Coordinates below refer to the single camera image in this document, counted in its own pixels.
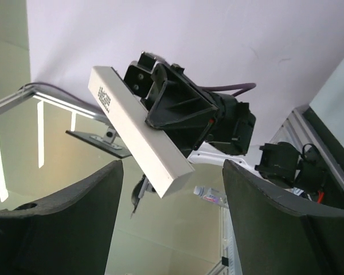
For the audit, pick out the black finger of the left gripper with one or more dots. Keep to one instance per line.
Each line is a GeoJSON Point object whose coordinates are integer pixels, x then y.
{"type": "Point", "coordinates": [138, 74]}

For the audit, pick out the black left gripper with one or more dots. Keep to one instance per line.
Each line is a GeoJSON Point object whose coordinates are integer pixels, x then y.
{"type": "Point", "coordinates": [186, 114]}

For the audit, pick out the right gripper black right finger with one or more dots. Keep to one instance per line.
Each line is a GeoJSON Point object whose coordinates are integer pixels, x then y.
{"type": "Point", "coordinates": [278, 232]}

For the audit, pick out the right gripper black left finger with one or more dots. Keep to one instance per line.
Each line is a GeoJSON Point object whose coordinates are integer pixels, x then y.
{"type": "Point", "coordinates": [67, 232]}

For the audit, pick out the white remote control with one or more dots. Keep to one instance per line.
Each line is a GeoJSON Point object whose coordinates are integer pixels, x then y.
{"type": "Point", "coordinates": [157, 156]}

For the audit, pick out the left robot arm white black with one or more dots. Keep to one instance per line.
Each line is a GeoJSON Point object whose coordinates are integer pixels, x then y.
{"type": "Point", "coordinates": [280, 163]}

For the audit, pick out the plastic water bottle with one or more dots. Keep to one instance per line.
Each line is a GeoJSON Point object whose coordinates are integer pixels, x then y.
{"type": "Point", "coordinates": [211, 195]}

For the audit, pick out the white slotted cable duct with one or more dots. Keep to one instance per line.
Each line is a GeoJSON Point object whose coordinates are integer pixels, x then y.
{"type": "Point", "coordinates": [226, 260]}

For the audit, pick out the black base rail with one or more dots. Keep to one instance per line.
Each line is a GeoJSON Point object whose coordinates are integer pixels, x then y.
{"type": "Point", "coordinates": [329, 140]}

